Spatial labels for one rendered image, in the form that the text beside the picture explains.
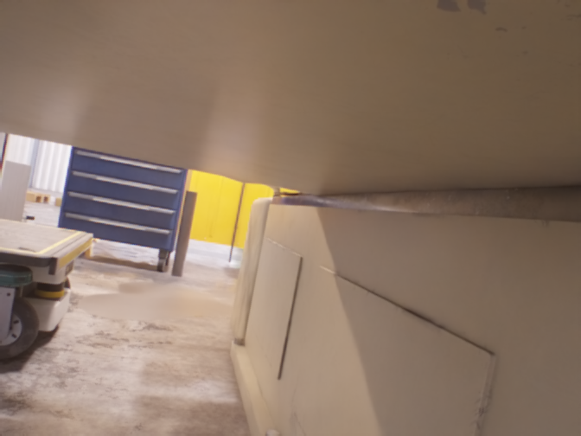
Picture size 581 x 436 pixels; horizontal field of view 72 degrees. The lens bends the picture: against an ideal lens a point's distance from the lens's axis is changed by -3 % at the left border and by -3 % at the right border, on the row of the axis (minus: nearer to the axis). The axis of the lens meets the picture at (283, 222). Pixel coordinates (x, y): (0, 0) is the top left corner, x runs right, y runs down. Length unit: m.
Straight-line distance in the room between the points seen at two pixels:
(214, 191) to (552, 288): 3.84
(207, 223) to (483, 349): 3.78
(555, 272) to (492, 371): 0.10
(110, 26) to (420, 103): 0.15
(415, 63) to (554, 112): 0.07
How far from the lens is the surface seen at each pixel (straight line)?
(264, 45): 0.18
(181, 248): 2.92
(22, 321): 1.36
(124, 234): 3.00
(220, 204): 4.10
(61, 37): 0.24
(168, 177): 2.95
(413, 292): 0.53
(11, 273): 1.31
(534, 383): 0.39
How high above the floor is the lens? 0.53
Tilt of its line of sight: 1 degrees down
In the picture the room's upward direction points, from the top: 11 degrees clockwise
